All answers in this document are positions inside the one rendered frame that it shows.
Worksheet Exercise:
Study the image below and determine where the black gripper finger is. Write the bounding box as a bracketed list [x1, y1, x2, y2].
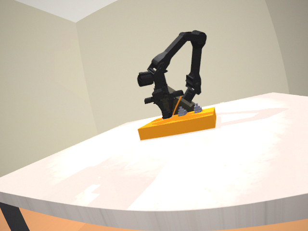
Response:
[153, 101, 164, 112]
[168, 98, 176, 114]

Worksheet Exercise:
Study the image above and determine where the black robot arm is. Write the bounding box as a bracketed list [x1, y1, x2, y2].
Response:
[137, 30, 207, 103]

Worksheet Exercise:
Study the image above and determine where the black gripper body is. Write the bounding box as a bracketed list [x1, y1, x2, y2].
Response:
[144, 81, 184, 104]

